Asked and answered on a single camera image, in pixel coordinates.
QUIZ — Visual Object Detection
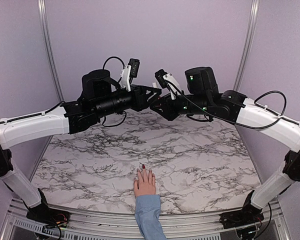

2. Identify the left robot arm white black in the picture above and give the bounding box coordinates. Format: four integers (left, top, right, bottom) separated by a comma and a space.
0, 69, 162, 223

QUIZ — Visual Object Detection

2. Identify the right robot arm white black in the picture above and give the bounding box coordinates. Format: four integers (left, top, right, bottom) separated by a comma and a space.
150, 67, 300, 224

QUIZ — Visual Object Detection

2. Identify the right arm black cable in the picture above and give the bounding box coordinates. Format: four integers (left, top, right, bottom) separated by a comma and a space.
164, 79, 288, 130

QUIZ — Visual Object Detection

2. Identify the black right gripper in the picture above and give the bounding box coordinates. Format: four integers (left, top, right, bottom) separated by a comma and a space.
150, 93, 211, 121

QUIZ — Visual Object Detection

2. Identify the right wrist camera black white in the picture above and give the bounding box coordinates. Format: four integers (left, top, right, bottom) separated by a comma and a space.
154, 69, 183, 101

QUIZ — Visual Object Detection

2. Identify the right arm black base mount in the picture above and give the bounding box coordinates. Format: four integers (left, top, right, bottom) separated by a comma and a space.
219, 190, 265, 229

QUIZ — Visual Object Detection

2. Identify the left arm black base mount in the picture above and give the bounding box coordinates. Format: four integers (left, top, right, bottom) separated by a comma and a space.
24, 188, 70, 227

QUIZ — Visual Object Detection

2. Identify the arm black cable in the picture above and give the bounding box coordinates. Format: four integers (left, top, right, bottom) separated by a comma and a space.
101, 56, 128, 128
164, 79, 288, 130

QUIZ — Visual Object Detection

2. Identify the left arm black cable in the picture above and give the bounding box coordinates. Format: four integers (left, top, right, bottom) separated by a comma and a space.
101, 56, 128, 128

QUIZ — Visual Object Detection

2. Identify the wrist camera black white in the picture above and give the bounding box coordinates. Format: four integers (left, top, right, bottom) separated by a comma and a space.
120, 58, 140, 92
154, 69, 183, 101

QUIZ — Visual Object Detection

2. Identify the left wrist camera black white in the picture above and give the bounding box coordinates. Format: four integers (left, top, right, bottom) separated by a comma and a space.
120, 58, 140, 92

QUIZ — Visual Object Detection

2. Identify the aluminium corner post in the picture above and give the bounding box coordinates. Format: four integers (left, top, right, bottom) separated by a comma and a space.
233, 0, 260, 92
37, 0, 64, 101

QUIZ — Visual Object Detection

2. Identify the right aluminium corner post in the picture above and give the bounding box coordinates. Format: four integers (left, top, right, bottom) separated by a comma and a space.
233, 0, 260, 92

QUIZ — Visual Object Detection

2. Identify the blue shirt sleeve forearm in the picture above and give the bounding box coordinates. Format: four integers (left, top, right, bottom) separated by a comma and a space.
134, 194, 167, 240

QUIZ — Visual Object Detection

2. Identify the left aluminium corner post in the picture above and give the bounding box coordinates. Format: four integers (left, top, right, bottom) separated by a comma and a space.
37, 0, 64, 101

